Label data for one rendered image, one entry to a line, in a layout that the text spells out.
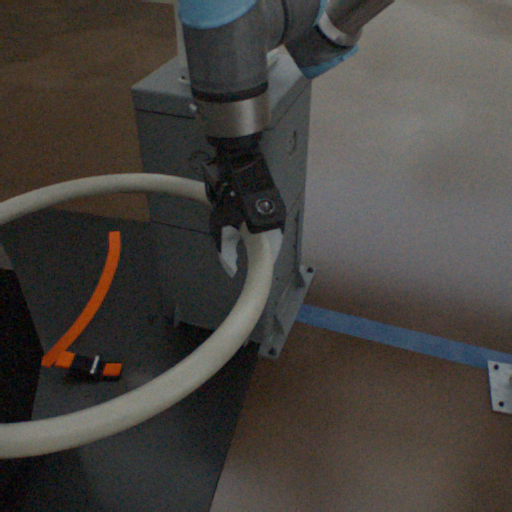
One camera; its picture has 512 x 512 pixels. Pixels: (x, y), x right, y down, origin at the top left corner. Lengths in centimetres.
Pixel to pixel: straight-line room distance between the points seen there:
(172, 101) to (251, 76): 88
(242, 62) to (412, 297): 163
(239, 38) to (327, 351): 141
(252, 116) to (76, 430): 37
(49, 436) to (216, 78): 39
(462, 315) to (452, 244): 44
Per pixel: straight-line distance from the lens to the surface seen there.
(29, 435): 54
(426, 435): 174
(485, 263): 239
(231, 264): 74
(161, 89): 151
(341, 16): 134
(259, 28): 62
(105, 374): 183
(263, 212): 62
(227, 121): 63
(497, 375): 194
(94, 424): 52
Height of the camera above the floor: 139
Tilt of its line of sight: 38 degrees down
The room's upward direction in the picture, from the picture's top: straight up
